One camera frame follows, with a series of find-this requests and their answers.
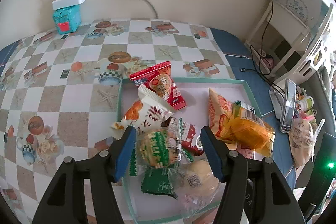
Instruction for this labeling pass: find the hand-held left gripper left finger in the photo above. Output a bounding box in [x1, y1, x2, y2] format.
[31, 126, 137, 224]

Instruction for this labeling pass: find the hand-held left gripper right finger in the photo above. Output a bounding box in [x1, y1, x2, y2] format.
[200, 126, 306, 224]

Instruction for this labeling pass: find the round bun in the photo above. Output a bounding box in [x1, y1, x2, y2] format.
[175, 158, 223, 211]

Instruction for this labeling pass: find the red and white snack packet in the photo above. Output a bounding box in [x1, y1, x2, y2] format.
[168, 116, 205, 156]

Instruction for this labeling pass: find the round cracker packet green edge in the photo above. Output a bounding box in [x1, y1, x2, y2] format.
[129, 118, 195, 177]

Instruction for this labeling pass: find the orange cake packet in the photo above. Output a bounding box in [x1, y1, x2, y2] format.
[217, 102, 276, 157]

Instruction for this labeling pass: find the green wafer packet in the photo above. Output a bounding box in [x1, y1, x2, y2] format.
[141, 169, 179, 199]

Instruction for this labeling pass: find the orange snack packet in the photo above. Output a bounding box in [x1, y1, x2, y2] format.
[208, 88, 237, 138]

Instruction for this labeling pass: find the white packet with orange print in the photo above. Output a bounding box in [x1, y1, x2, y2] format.
[110, 84, 175, 135]

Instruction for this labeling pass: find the teal tray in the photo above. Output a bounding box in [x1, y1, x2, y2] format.
[115, 76, 276, 223]

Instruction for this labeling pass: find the large red snack packet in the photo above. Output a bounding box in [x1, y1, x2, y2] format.
[129, 61, 187, 111]

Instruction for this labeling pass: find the plastic bag with bread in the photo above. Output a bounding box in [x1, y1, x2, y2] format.
[288, 118, 326, 168]

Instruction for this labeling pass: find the small green white bottle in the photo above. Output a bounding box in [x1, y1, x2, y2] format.
[299, 95, 314, 111]

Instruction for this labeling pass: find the smartphone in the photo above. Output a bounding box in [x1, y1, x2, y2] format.
[281, 78, 297, 133]

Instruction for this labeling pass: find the printed checkered tablecloth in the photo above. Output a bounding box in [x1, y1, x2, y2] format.
[0, 18, 297, 224]

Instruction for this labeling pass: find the white phone stand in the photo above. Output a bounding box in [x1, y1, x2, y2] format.
[268, 89, 285, 119]

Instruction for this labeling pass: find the small pink object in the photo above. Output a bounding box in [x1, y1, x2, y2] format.
[259, 49, 275, 67]

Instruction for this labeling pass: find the white shelf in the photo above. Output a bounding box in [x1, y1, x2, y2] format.
[244, 0, 336, 83]

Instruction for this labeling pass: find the teal box with red clasp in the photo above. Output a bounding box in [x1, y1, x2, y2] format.
[52, 5, 82, 35]

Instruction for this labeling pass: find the printed cardboard box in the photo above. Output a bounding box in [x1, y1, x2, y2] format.
[277, 0, 330, 30]

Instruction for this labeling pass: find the white power strip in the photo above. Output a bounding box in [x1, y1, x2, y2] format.
[52, 0, 88, 10]

